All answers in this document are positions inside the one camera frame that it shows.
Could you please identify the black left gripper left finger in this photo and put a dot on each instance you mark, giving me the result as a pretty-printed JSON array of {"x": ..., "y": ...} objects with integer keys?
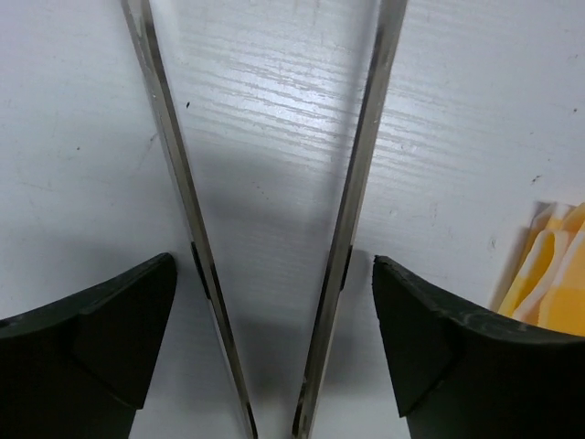
[{"x": 81, "y": 367}]

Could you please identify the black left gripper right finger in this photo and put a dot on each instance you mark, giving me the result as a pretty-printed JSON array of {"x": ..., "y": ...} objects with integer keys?
[{"x": 459, "y": 370}]

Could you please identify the yellow checkered cloth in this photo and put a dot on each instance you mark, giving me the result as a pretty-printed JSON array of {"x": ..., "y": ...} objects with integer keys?
[{"x": 547, "y": 288}]

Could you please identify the stainless steel tongs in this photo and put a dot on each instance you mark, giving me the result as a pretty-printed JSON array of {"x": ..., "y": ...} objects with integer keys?
[{"x": 140, "y": 23}]

